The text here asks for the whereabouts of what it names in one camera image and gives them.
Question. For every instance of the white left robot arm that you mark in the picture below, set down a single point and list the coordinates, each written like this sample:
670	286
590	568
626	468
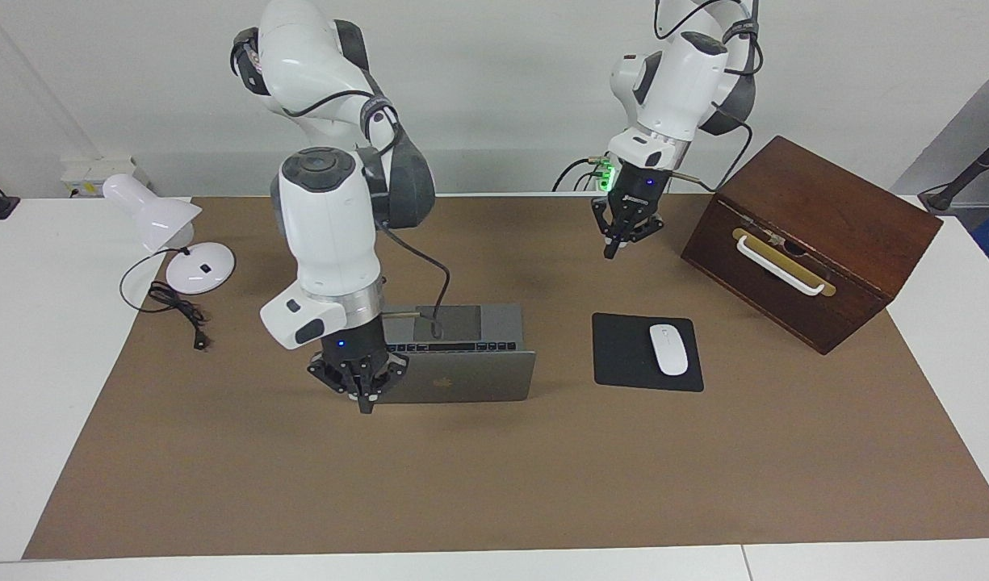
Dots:
680	81

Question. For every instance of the white power strip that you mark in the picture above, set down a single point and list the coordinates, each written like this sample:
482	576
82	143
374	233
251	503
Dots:
90	171

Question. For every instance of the black stand leg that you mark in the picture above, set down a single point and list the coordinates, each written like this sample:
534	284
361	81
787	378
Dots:
946	198

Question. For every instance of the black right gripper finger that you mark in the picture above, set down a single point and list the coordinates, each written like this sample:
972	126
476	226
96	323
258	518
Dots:
372	391
360	395

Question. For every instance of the white computer mouse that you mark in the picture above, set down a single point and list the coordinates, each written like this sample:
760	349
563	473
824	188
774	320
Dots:
668	351

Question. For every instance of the dark brown wooden box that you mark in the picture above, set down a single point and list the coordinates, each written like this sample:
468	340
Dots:
865	258

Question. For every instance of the black mouse pad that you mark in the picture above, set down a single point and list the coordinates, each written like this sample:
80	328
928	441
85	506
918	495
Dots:
623	355

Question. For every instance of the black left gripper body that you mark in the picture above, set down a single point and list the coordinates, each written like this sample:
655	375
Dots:
635	202

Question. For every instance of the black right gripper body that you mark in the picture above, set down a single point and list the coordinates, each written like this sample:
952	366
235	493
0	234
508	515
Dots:
353	355

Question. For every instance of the brown table mat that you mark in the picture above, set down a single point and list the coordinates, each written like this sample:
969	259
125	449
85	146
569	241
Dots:
462	484

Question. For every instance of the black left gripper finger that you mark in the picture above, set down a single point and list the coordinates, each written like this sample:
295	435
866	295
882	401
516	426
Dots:
609	242
621	234

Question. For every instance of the silver grey laptop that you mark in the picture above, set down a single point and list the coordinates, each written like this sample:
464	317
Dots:
478	379

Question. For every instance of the white desk lamp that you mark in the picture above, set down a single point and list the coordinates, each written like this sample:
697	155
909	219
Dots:
199	270

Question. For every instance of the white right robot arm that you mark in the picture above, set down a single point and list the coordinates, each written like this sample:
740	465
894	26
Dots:
328	226

